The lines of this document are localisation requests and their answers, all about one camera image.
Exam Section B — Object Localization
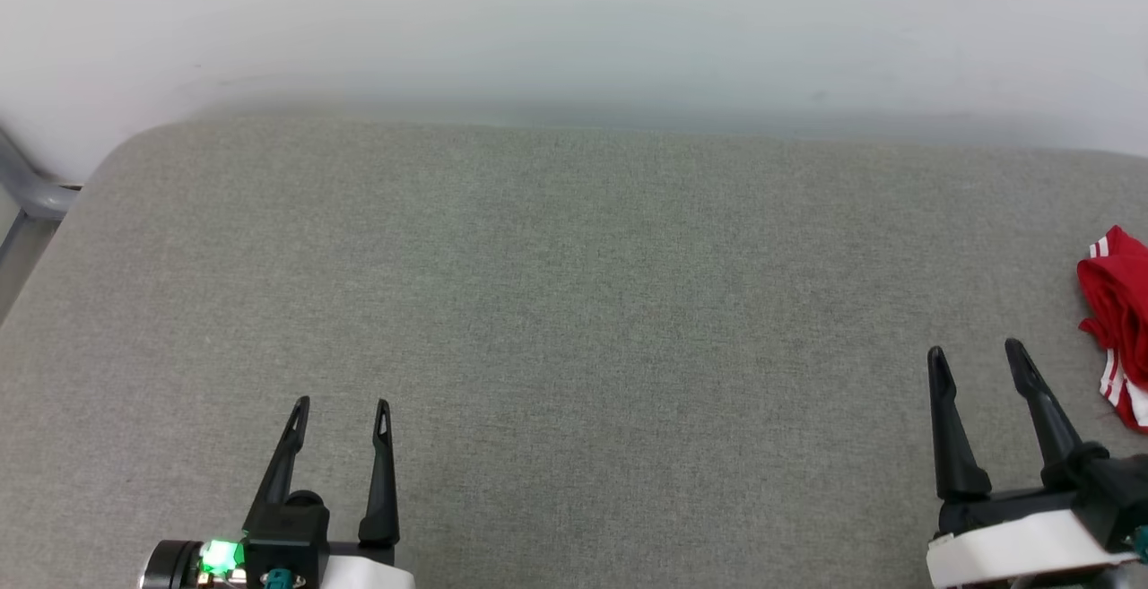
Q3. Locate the grey fabric sofa cushion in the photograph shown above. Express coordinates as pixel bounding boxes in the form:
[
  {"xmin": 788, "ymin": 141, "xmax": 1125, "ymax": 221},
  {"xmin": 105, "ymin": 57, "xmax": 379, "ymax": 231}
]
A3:
[{"xmin": 0, "ymin": 117, "xmax": 1148, "ymax": 589}]

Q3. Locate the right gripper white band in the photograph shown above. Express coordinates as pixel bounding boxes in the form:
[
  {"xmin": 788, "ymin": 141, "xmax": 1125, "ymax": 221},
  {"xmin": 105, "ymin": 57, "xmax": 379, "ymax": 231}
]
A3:
[{"xmin": 926, "ymin": 338, "xmax": 1120, "ymax": 589}]

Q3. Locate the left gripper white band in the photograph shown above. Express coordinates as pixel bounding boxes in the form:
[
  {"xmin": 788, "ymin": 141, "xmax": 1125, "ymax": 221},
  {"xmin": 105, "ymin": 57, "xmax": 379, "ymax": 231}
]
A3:
[{"xmin": 243, "ymin": 395, "xmax": 416, "ymax": 589}]

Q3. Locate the red and white garment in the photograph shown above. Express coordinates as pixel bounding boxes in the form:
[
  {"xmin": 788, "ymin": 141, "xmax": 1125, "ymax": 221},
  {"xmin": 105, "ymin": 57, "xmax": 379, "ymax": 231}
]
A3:
[{"xmin": 1076, "ymin": 225, "xmax": 1148, "ymax": 434}]

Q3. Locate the grey metal tube frame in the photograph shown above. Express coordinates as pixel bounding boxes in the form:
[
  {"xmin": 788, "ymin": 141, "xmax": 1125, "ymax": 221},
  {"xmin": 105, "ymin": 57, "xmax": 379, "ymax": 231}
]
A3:
[{"xmin": 0, "ymin": 127, "xmax": 83, "ymax": 321}]

